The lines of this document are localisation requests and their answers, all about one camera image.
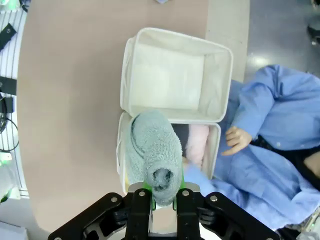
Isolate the pink towel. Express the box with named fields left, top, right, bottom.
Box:
left=184, top=124, right=211, bottom=167

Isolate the black strap with rivet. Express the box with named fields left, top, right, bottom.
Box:
left=0, top=22, right=18, bottom=51

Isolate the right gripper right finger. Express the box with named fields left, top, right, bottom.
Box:
left=172, top=174, right=281, bottom=240

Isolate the black clamp block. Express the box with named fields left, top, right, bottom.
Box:
left=0, top=76, right=18, bottom=95

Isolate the person right forearm sleeve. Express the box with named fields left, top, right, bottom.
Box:
left=231, top=74, right=288, bottom=137

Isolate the black cable loop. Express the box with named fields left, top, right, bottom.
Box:
left=0, top=92, right=20, bottom=152

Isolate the cream fabric storage bin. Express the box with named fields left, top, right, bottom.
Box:
left=119, top=26, right=234, bottom=123
left=116, top=111, right=222, bottom=196

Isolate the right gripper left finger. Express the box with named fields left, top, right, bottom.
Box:
left=48, top=182, right=157, bottom=240

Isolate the person in blue shirt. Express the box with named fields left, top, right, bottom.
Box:
left=212, top=64, right=320, bottom=232

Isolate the person right hand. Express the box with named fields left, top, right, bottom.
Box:
left=221, top=125, right=252, bottom=157

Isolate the teal grey towel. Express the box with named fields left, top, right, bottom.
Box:
left=124, top=109, right=185, bottom=208

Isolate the white device green light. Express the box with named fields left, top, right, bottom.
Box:
left=0, top=151, right=13, bottom=166

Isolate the white ribbed base panel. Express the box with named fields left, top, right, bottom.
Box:
left=0, top=9, right=29, bottom=197

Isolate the dark grey towel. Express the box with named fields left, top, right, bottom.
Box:
left=171, top=123, right=192, bottom=157

